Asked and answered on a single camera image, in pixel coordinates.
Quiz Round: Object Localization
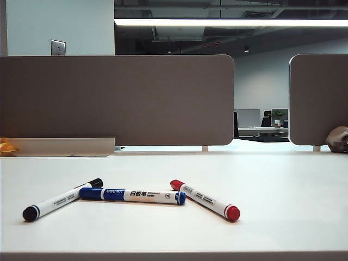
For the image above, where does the red capped whiteboard marker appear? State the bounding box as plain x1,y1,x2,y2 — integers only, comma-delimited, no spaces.
170,179,241,222

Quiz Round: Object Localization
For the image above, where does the blue capped whiteboard marker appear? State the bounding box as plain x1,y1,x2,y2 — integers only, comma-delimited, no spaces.
79,187,187,206

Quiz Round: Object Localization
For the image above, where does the black capped whiteboard marker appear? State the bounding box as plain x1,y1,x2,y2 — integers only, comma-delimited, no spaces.
22,178,104,222

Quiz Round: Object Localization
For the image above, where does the wide brown desk divider panel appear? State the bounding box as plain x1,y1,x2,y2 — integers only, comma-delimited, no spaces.
0,54,235,147

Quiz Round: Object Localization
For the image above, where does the white background desk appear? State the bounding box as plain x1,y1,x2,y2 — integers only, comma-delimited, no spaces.
238,126,289,138

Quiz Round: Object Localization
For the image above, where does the small green potted plant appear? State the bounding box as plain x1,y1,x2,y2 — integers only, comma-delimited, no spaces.
271,109,286,128

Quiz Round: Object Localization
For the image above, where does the long beige box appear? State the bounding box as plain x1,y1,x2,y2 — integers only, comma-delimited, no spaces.
10,137,116,158

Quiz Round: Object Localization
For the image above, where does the long white ceiling light strip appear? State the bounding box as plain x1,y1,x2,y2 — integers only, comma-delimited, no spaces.
114,18,348,27

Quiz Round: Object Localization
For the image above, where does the brown crumpled object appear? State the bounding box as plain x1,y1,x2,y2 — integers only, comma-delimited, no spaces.
325,126,348,152

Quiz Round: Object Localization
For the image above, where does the yellow soft object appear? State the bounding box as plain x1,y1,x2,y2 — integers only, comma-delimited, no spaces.
0,138,20,156

